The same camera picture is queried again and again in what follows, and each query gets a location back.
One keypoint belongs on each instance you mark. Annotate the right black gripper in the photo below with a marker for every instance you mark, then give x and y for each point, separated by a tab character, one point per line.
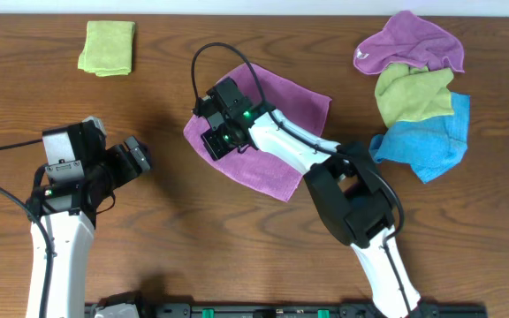
215	150

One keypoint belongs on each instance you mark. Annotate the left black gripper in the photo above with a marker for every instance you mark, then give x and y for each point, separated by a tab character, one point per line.
130	166

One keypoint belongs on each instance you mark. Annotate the purple microfiber cloth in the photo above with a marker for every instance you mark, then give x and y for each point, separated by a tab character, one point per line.
257	170

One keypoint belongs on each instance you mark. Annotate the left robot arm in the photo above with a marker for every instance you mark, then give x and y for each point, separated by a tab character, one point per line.
62	232

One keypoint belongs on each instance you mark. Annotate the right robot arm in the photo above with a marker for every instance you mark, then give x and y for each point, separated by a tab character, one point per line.
355	203

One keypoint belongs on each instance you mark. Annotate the folded light green cloth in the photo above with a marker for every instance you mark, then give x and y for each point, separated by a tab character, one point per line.
108	48

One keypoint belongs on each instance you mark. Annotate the crumpled olive green cloth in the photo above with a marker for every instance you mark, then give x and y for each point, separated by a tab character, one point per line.
407	94

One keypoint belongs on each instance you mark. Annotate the crumpled blue cloth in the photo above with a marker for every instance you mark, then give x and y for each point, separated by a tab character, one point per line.
430	147

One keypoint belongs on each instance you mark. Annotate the crumpled purple cloth at top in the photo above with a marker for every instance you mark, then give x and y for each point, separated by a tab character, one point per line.
409	39

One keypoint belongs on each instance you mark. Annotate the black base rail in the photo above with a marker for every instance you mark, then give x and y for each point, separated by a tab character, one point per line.
133	304

